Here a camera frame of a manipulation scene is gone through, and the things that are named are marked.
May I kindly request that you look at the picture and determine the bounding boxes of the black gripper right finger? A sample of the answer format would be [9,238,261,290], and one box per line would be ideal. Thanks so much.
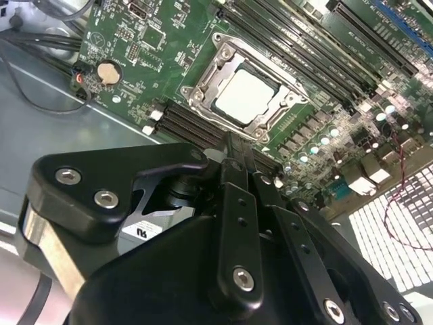
[242,137,424,325]

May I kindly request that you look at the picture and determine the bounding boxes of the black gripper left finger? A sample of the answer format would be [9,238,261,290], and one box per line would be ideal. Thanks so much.
[15,130,265,311]

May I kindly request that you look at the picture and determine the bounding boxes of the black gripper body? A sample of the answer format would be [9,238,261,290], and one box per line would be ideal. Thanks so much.
[69,169,315,325]

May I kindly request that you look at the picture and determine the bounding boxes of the silver CPU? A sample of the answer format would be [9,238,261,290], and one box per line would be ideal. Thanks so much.
[210,66,281,122]

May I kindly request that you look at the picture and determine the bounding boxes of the metal socket cover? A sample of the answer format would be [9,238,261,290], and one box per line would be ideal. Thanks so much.
[189,40,311,136]

